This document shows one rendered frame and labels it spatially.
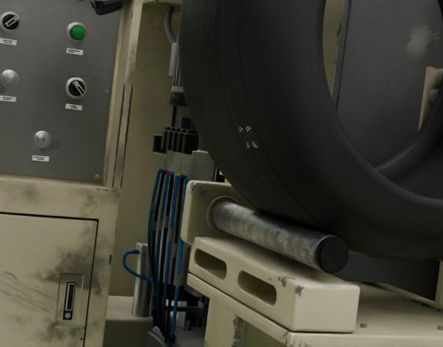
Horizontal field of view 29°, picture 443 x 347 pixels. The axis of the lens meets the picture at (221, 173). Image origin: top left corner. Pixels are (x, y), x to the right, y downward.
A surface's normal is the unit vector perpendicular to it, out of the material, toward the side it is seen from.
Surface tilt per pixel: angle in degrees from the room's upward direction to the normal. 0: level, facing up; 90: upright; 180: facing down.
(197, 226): 90
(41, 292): 90
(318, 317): 90
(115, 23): 90
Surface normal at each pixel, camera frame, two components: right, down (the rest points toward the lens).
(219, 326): -0.92, -0.09
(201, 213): 0.38, 0.10
